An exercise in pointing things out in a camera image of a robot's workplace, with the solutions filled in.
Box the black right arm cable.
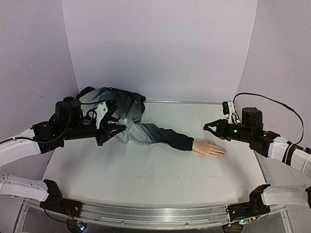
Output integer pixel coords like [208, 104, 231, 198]
[232, 92, 305, 145]

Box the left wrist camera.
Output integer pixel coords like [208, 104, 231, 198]
[86, 100, 118, 130]

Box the grey and black jacket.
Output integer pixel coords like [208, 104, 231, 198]
[76, 87, 194, 151]

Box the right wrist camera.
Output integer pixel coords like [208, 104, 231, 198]
[222, 101, 241, 124]

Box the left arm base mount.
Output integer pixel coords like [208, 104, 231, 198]
[40, 179, 83, 217]

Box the mannequin hand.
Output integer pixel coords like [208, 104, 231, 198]
[192, 141, 226, 158]

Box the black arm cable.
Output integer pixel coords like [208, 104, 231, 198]
[232, 92, 305, 145]
[0, 98, 81, 146]

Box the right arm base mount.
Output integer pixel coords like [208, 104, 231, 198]
[226, 184, 271, 222]

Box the aluminium front rail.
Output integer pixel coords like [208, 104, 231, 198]
[23, 196, 285, 230]

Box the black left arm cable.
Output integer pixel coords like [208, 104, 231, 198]
[0, 98, 81, 146]

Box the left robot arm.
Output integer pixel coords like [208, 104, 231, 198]
[0, 97, 126, 212]

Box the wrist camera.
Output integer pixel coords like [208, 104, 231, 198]
[86, 100, 118, 130]
[222, 101, 241, 124]

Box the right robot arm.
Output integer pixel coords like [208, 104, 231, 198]
[204, 102, 311, 222]

